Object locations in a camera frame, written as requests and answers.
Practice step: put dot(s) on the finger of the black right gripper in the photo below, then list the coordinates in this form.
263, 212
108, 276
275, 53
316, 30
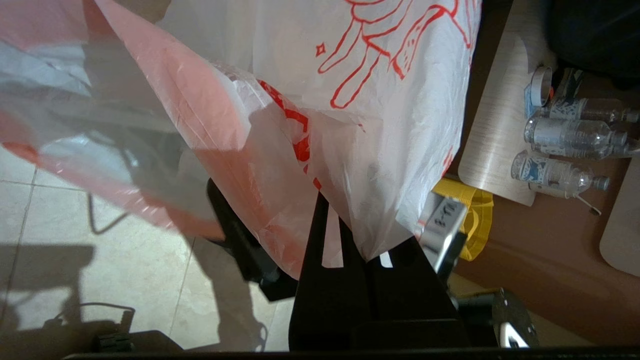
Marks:
250, 250

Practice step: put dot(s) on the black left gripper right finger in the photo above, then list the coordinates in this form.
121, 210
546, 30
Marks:
410, 310

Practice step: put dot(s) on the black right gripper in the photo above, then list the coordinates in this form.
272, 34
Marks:
440, 235

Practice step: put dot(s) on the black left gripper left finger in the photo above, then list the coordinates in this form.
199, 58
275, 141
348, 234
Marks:
320, 310

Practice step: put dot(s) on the white red plastic bag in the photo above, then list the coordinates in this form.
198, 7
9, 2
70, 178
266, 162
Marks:
400, 125

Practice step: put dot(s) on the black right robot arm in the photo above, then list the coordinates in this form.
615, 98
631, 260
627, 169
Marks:
500, 320

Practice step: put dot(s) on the yellow plastic bag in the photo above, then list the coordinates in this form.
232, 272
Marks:
475, 225

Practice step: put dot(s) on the clear bottle blue-white label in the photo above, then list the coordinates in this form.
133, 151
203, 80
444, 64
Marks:
565, 135
590, 109
550, 172

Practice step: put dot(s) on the white round object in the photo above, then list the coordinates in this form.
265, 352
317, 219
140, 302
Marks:
542, 85

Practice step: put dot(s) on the beige rounded wood-grain board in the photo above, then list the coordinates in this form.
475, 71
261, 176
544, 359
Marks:
625, 225

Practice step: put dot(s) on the dark teal patterned wrapper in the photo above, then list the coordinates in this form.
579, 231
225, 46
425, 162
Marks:
570, 82

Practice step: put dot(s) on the black trousers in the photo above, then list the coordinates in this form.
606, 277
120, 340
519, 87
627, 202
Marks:
600, 40

